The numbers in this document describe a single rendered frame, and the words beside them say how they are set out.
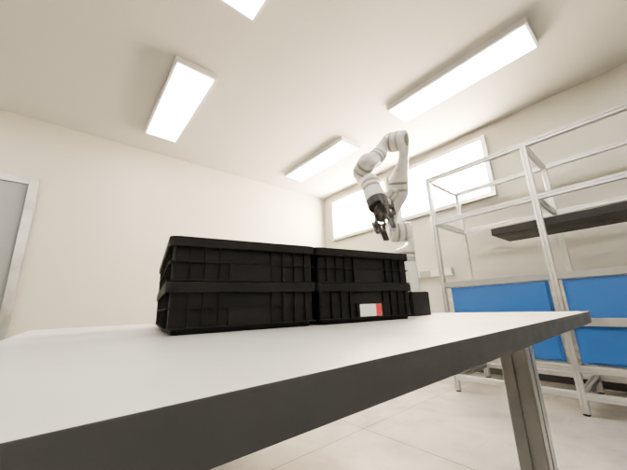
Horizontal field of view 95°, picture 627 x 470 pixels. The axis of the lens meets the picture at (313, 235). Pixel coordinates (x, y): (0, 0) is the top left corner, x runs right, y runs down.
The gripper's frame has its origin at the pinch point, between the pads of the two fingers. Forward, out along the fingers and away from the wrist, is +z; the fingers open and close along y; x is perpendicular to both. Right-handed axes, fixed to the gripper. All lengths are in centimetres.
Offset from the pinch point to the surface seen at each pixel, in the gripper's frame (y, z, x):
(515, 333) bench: 25.0, 41.3, 0.6
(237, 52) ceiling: -40, -210, -45
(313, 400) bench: 45, 48, -43
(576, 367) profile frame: -100, 45, 170
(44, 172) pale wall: -182, -215, -241
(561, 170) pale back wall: -69, -119, 261
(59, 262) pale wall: -225, -131, -223
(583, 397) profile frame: -107, 62, 169
